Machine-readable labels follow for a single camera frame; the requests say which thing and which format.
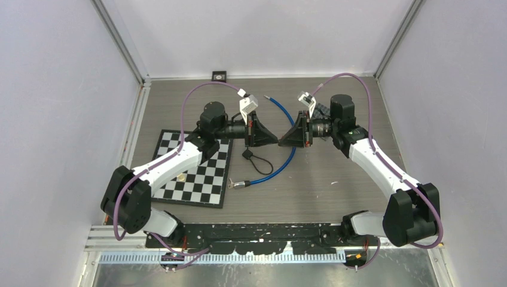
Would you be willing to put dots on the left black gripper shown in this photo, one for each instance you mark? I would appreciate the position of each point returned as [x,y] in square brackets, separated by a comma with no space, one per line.
[255,134]

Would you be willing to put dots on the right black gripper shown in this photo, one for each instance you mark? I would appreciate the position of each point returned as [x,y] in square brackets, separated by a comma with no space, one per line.
[298,136]

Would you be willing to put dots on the blue cable lock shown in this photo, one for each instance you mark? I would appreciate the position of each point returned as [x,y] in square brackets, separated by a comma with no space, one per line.
[244,184]

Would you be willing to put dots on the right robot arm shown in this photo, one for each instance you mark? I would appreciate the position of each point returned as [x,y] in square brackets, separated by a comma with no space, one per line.
[412,212]

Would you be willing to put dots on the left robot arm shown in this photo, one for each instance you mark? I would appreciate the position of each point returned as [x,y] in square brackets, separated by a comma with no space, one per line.
[127,199]

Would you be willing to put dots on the grey building plate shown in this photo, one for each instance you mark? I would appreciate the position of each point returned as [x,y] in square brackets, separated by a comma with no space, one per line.
[321,111]

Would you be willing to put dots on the small black square device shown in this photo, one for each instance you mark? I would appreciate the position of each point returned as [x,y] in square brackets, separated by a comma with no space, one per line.
[219,76]

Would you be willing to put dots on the black white chessboard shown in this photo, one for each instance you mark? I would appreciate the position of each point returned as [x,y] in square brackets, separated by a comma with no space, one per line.
[205,185]

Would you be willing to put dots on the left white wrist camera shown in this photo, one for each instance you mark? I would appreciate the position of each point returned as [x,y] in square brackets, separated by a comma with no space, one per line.
[247,104]

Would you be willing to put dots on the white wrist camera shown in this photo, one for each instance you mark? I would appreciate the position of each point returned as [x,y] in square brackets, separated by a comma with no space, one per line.
[247,104]
[309,102]

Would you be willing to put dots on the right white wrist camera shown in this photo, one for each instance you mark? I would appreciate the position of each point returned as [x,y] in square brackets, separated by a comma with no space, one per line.
[309,102]

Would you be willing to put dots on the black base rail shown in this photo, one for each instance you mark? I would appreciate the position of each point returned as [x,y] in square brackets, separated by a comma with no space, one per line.
[266,239]

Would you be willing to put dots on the aluminium frame rail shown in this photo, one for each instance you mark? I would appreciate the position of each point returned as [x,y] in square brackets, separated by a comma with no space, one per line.
[160,257]

